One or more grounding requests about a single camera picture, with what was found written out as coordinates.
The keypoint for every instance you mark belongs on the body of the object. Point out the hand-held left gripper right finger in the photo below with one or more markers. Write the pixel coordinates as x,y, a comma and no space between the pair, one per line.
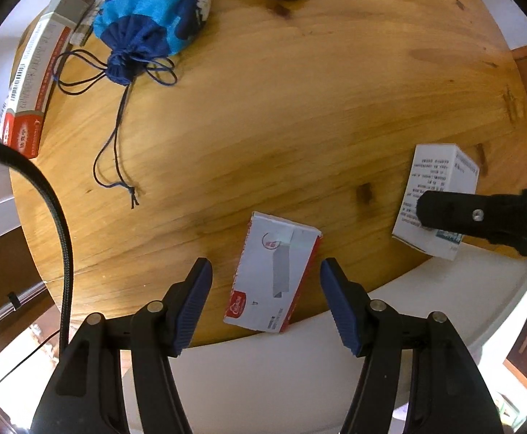
342,307

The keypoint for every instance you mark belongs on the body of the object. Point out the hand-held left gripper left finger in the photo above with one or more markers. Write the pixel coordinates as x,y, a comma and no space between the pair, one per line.
193,307

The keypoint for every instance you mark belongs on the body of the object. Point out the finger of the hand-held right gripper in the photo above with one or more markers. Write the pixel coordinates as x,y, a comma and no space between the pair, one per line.
453,212

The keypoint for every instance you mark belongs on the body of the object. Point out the white box with printed text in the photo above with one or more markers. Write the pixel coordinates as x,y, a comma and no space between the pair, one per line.
440,167

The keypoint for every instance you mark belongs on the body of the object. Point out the white box with red edges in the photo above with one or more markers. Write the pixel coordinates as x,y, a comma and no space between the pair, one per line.
268,280

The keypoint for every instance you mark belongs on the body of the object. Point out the white plastic tray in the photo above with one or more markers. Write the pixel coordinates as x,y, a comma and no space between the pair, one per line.
290,370

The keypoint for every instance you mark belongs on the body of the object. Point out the long red and white box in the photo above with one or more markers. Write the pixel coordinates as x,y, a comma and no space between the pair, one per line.
32,81

